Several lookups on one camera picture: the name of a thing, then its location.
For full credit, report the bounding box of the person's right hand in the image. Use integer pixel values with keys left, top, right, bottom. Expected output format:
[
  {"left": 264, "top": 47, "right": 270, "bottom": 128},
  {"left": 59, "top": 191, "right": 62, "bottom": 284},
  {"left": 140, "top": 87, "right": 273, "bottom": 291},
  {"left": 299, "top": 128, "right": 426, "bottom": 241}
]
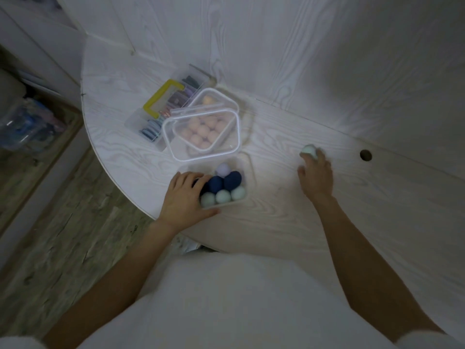
[{"left": 297, "top": 149, "right": 334, "bottom": 201}]

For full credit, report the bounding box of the person's left hand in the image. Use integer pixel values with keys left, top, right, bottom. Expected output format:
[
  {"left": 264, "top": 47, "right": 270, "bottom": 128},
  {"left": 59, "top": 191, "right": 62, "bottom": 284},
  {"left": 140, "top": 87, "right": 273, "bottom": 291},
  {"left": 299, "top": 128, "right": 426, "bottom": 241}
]
[{"left": 159, "top": 172, "right": 221, "bottom": 235}]

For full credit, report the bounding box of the small clear plastic box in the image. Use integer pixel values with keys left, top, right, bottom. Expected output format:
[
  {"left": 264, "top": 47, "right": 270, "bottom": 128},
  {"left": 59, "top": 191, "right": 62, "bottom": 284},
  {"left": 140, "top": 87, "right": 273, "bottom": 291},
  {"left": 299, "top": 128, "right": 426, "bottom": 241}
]
[{"left": 181, "top": 159, "right": 248, "bottom": 215}]

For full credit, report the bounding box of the person's left forearm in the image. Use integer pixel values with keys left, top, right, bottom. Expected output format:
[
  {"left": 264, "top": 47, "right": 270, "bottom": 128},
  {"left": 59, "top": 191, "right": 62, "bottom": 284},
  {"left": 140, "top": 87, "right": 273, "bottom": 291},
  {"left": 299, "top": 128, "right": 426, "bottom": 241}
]
[{"left": 43, "top": 220, "right": 179, "bottom": 349}]

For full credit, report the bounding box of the person's right forearm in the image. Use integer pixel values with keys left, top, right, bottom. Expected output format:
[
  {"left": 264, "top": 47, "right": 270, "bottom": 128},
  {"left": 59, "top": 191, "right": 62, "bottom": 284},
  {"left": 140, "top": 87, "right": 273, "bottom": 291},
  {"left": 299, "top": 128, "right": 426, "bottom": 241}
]
[{"left": 313, "top": 194, "right": 448, "bottom": 340}]

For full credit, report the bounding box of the navy blue makeup sponge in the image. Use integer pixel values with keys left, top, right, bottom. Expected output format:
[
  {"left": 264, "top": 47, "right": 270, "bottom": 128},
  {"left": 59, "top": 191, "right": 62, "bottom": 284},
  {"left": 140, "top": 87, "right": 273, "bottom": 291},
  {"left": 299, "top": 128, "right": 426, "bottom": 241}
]
[
  {"left": 224, "top": 171, "right": 242, "bottom": 191},
  {"left": 206, "top": 176, "right": 225, "bottom": 195}
]

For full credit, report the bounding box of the clear box with hinged lid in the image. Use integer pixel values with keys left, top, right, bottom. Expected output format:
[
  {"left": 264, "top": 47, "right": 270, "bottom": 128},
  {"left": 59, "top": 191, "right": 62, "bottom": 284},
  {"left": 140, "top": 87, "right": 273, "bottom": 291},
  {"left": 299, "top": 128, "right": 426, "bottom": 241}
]
[{"left": 162, "top": 87, "right": 241, "bottom": 163}]

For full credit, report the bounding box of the person's white shirt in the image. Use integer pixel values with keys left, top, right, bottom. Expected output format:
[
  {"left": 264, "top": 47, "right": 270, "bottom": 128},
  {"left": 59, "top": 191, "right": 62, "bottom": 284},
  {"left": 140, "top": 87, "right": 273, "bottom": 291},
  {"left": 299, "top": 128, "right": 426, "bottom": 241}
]
[{"left": 77, "top": 250, "right": 465, "bottom": 349}]

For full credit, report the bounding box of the clear organizer case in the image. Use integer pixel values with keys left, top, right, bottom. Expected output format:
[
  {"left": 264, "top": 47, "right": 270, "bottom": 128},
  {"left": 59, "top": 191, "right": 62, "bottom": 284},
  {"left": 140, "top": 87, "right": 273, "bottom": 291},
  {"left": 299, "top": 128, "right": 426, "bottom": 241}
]
[{"left": 124, "top": 64, "right": 218, "bottom": 153}]

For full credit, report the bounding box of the clear storage bin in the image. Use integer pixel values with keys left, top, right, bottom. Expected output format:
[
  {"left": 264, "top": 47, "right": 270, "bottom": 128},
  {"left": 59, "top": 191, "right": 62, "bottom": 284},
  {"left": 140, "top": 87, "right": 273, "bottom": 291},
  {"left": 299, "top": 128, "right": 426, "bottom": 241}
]
[{"left": 0, "top": 96, "right": 75, "bottom": 151}]

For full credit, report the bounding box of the white shelf unit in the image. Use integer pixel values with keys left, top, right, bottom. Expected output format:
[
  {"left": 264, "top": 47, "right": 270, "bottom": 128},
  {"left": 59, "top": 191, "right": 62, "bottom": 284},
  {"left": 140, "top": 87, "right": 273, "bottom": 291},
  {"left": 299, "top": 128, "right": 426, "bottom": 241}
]
[{"left": 0, "top": 0, "right": 91, "bottom": 106}]

